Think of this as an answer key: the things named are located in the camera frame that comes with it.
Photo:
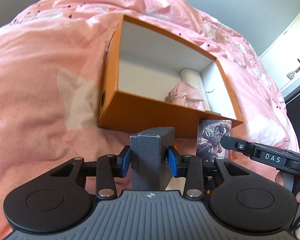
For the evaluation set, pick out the printed card pack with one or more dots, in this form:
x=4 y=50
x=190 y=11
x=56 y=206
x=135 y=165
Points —
x=211 y=140

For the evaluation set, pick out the small hanging fabric bag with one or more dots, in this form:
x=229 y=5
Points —
x=290 y=75

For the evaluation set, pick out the pink fabric pouch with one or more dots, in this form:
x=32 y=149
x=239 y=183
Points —
x=182 y=95

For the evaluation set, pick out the orange cardboard box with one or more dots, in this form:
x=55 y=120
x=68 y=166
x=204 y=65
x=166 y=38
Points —
x=110 y=105

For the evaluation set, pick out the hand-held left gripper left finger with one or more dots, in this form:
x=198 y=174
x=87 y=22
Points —
x=125 y=160

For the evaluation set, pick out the dark furniture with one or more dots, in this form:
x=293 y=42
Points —
x=298 y=120

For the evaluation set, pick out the white door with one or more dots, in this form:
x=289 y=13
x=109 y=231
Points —
x=277 y=60

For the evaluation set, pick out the small grey gift box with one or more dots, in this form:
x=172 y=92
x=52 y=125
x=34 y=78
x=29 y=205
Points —
x=146 y=160

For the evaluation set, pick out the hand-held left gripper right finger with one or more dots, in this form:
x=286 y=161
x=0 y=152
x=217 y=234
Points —
x=172 y=161

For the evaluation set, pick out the white glasses case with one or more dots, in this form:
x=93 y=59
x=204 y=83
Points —
x=192 y=76

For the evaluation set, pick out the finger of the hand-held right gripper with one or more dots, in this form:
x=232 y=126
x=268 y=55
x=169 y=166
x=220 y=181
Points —
x=236 y=145

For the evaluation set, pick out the pink cloud-print blanket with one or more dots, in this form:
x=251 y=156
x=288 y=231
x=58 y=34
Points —
x=40 y=80

